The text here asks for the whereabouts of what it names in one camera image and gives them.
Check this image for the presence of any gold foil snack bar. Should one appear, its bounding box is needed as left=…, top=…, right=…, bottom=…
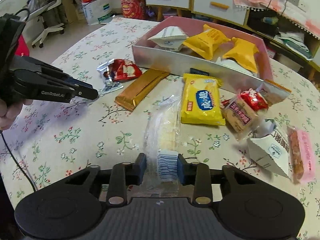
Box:
left=114, top=69, right=169, bottom=112

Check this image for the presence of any black bag on shelf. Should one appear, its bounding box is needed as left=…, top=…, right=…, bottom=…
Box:
left=247, top=10, right=279, bottom=37

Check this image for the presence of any white office chair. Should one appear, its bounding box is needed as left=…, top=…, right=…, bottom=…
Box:
left=27, top=0, right=65, bottom=48

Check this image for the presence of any yellow snack pack right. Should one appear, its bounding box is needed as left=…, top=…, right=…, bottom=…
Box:
left=222, top=37, right=259, bottom=74

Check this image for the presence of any pink silver snack box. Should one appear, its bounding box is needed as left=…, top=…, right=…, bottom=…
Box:
left=132, top=16, right=273, bottom=93

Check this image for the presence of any white triangular snack bag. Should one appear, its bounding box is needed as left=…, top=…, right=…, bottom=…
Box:
left=247, top=119, right=291, bottom=178

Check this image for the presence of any white orange-edged snack packet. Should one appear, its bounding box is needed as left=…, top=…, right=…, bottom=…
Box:
left=256, top=80, right=291, bottom=107

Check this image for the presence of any red white rice cracker pack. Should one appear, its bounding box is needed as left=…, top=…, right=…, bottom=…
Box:
left=222, top=88, right=269, bottom=140

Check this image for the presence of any floral tablecloth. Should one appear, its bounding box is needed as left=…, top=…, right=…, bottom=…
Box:
left=1, top=18, right=319, bottom=239

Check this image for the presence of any red cylindrical snack tub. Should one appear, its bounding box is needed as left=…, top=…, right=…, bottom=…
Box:
left=120, top=0, right=146, bottom=20

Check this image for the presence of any yellow snack pack left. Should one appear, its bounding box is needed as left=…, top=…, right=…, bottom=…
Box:
left=183, top=24, right=231, bottom=60

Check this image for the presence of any pink nut bar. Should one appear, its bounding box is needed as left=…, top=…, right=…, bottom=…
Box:
left=287, top=127, right=316, bottom=184

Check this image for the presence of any white shopping bag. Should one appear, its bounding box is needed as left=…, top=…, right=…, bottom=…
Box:
left=81, top=0, right=114, bottom=25

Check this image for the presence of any red foil snack packet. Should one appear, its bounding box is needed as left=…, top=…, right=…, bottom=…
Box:
left=97, top=59, right=142, bottom=82

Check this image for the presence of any pink table runner cloth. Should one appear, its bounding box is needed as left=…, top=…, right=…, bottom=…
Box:
left=233, top=0, right=319, bottom=40

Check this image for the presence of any person's left hand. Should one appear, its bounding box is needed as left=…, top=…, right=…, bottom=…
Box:
left=0, top=99, right=33, bottom=131

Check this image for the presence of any yellow blue-label snack pack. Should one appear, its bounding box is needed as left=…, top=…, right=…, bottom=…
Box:
left=180, top=73, right=226, bottom=126

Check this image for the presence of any white triangular bag in box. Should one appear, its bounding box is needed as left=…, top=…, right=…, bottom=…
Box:
left=148, top=26, right=188, bottom=52

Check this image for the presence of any clear white cake snack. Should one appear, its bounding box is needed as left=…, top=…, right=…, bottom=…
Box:
left=143, top=95, right=181, bottom=198

